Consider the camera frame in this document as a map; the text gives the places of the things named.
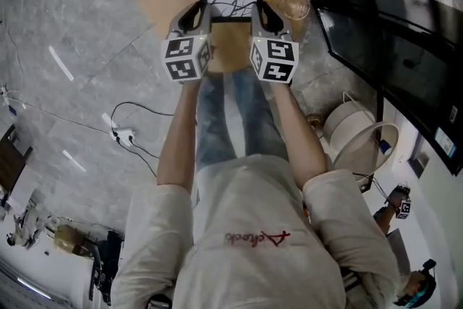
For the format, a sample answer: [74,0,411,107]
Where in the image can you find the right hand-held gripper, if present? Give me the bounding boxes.
[248,1,300,85]

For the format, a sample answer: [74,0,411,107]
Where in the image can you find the tan cardboard box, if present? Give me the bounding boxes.
[53,224,92,258]

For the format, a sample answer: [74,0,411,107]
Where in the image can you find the dark wooden cabinet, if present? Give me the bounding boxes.
[0,124,34,195]

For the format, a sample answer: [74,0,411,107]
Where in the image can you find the black equipment pile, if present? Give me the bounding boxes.
[90,229,126,305]

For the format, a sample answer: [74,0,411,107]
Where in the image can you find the clear glass vase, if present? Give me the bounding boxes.
[278,0,311,21]

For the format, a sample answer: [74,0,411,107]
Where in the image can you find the large black screen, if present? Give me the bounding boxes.
[315,4,463,177]

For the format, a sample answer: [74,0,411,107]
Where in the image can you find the person's right forearm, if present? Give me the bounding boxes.
[269,82,328,190]

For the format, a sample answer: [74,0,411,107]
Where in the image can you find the person's white t-shirt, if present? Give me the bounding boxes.
[111,153,403,309]

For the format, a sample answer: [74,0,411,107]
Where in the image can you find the person's left forearm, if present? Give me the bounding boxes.
[156,80,200,187]

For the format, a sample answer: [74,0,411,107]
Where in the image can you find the black power cable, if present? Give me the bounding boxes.
[128,139,161,161]
[109,101,175,132]

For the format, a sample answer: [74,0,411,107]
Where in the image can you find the person's blue jeans legs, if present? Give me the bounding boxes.
[195,67,290,169]

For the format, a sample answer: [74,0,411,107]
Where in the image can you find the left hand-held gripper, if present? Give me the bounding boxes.
[161,1,214,84]

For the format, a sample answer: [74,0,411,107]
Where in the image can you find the white power strip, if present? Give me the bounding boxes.
[109,126,135,148]

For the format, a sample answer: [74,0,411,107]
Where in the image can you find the dark picture frame branch print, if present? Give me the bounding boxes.
[197,0,265,24]

